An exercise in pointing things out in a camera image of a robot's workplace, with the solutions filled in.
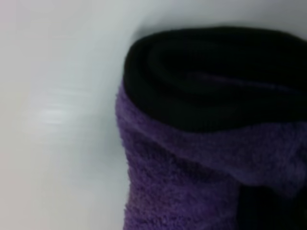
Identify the purple cloth with black trim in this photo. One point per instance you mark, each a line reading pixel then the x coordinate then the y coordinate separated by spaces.
pixel 180 179

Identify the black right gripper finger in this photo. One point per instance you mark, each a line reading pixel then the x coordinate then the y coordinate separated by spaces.
pixel 271 213

